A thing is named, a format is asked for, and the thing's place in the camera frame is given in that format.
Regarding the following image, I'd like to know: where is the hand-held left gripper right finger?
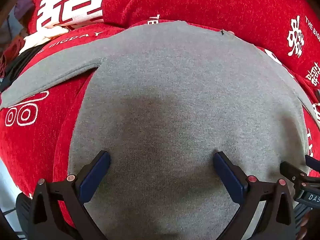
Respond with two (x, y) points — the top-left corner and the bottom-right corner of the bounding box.
(213, 151), (297, 240)

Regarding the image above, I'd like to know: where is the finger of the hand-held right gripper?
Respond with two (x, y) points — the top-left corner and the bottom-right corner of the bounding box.
(304, 154), (320, 173)
(279, 161), (308, 183)

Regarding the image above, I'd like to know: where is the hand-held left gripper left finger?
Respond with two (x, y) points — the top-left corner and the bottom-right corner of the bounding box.
(29, 150), (111, 240)

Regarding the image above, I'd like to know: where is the grey long-sleeve shirt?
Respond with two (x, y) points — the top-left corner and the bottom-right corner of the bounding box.
(0, 20), (320, 240)

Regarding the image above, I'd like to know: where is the person's right hand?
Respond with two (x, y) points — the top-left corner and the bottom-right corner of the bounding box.
(296, 212), (312, 240)

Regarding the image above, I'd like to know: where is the black cloth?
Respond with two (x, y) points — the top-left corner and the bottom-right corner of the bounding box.
(0, 43), (47, 93)

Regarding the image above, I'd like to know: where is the dark red cloth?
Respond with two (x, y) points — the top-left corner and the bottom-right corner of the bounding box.
(0, 36), (26, 78)

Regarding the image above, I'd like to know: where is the red printed blanket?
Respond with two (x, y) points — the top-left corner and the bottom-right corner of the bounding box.
(0, 0), (320, 230)

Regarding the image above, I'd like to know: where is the purple cloth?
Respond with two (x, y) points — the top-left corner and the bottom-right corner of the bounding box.
(14, 0), (35, 20)

